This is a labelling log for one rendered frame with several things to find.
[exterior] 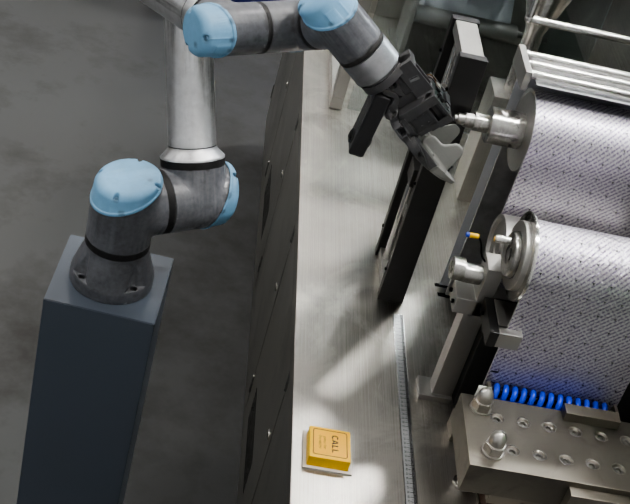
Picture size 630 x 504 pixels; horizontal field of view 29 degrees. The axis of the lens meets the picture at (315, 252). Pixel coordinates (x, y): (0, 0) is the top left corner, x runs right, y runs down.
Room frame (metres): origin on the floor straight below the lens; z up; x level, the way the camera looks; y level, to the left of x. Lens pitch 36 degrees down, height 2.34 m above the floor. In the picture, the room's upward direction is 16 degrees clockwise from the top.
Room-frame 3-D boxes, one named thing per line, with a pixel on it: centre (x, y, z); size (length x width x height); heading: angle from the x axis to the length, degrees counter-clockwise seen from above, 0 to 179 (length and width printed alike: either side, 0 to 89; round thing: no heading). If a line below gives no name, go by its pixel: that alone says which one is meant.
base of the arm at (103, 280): (1.74, 0.34, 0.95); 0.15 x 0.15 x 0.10
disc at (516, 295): (1.66, -0.32, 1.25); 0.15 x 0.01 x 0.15; 9
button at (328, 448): (1.46, -0.11, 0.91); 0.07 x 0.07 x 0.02; 9
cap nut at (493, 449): (1.44, -0.35, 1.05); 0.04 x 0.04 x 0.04
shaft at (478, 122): (1.89, -0.19, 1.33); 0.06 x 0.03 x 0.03; 99
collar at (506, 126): (1.90, -0.25, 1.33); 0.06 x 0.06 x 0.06; 9
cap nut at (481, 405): (1.53, -0.33, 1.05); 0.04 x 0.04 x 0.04
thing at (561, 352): (1.62, -0.45, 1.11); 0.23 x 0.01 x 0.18; 99
